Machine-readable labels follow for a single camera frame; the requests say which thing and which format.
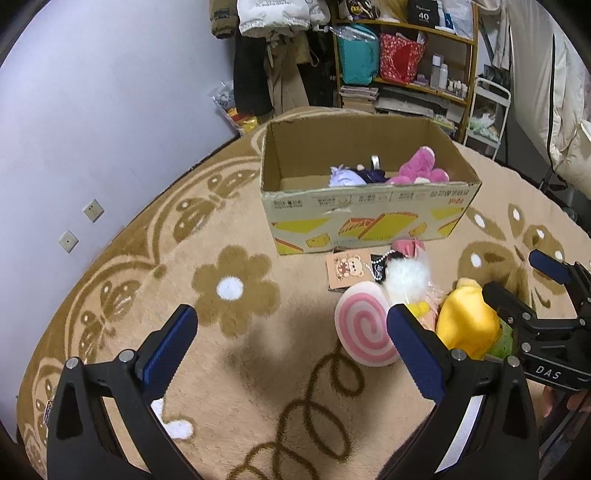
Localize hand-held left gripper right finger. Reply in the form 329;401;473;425
383;305;541;480

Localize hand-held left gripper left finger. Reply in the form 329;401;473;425
46;305;204;480

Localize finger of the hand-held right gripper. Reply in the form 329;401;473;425
529;249;591;321
482;282;541;344

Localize yellow plush toy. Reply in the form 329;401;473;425
436;278;515;361

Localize pink plush doll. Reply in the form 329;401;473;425
406;281;446;334

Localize pink swirl plush cushion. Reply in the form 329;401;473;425
335;281;400;367

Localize white fluffy pompom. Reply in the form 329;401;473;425
385;257;432;305

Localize printed cardboard box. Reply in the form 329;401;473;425
260;113;482;256

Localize person's right hand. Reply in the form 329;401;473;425
541;384;591;420

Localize black hang tag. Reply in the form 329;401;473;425
369;253;393;282

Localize bear print card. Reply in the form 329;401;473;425
326;251;377;292

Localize white trolley cart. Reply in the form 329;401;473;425
464;76;512;160

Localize pink plush toy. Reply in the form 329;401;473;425
387;146;450;185

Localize white lavender plush doll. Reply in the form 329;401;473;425
329;165;368;186

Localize pile of books and papers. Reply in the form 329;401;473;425
374;88;462;134

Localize wooden shelf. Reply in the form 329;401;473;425
332;0;481;144

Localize clear plastic bag of toys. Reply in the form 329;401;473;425
211;80;259;137

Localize stack of books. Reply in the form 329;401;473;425
339;84;380;112

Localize red patterned bag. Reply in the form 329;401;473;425
379;33;426;85

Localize black hanging garment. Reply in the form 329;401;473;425
233;32;274;117

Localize teal bag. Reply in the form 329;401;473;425
336;24;380;86

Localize black gift box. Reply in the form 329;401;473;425
407;0;439;26

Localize hanging coats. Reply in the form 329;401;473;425
265;34;311;116

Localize blonde wig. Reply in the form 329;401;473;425
373;0;408;21

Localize cartoon print tote bag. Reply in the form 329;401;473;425
337;0;371;20

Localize olive puffer jacket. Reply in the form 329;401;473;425
210;0;242;40

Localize white puffer jacket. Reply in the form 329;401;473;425
237;0;331;38

